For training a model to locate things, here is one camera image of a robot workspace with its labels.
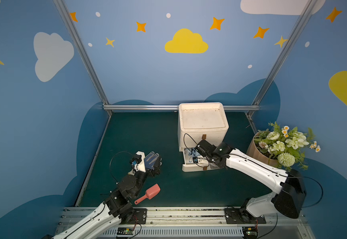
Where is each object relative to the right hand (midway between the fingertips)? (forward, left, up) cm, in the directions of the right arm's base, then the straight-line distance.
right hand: (218, 151), depth 81 cm
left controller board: (-38, +46, -16) cm, 62 cm away
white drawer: (-9, +9, +2) cm, 13 cm away
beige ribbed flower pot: (+2, -20, -1) cm, 20 cm away
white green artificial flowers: (-3, -26, +14) cm, 30 cm away
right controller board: (-35, -16, -19) cm, 42 cm away
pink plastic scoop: (-21, +37, -13) cm, 44 cm away
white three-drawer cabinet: (+14, +12, +8) cm, 20 cm away
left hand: (-8, +36, +8) cm, 37 cm away
